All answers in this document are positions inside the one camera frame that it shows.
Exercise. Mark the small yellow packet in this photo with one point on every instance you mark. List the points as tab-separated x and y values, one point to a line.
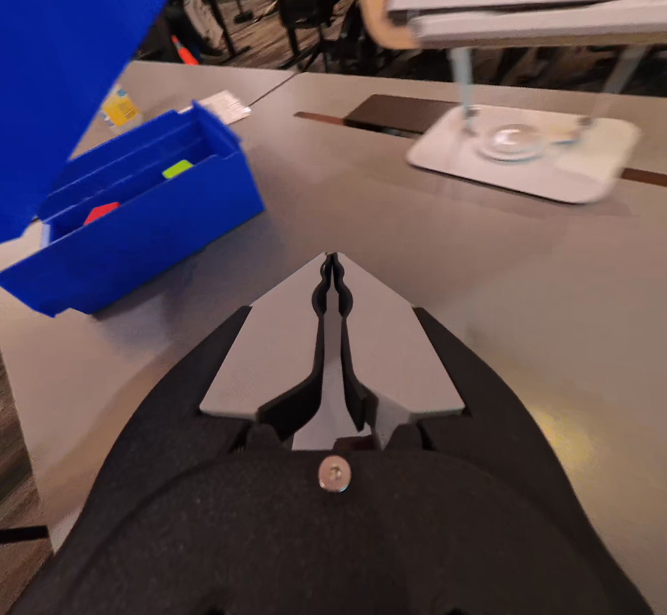
121	108

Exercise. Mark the green magnetic cube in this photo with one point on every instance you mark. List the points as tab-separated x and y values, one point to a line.
177	169

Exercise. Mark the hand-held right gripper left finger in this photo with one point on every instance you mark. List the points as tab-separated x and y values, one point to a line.
271	360

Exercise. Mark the orange traffic cone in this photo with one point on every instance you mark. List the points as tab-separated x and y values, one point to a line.
185	52

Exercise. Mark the red magnetic cube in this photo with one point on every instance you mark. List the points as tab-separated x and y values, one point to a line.
101	213

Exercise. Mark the white stand with wooden board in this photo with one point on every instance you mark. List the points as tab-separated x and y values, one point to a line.
547	172

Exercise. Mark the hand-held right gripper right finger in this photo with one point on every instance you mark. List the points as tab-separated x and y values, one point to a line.
396	365

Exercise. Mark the blue plastic storage bin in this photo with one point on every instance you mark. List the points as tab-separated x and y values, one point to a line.
67	78
156	240

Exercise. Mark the white paper sheet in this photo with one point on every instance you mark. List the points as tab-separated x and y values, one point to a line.
219	107

